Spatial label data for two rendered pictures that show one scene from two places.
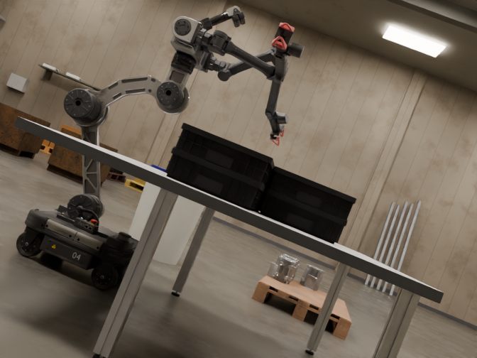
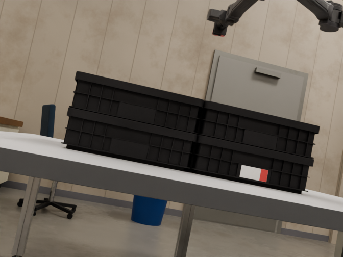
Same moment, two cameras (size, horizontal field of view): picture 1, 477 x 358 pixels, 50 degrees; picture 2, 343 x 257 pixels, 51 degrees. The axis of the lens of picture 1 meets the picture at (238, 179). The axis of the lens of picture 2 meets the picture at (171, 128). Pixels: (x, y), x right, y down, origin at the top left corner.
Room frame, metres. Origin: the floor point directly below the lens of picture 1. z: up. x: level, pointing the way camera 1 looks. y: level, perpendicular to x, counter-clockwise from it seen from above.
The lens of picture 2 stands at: (3.97, -0.57, 0.75)
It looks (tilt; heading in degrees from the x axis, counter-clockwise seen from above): 4 degrees up; 165
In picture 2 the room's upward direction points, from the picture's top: 11 degrees clockwise
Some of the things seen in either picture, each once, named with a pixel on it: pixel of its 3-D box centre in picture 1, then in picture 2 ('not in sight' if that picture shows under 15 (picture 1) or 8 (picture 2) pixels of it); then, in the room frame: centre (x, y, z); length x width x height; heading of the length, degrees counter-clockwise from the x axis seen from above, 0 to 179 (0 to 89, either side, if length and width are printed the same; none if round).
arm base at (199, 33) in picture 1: (202, 37); not in sight; (2.70, 0.47, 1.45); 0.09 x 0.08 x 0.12; 175
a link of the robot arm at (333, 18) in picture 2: (215, 42); (334, 19); (2.67, 0.39, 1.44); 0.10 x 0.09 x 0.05; 85
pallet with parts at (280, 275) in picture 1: (307, 289); not in sight; (4.77, -0.99, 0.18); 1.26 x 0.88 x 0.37; 172
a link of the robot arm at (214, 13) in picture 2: (289, 50); (221, 16); (2.34, 0.01, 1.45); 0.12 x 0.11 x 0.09; 175
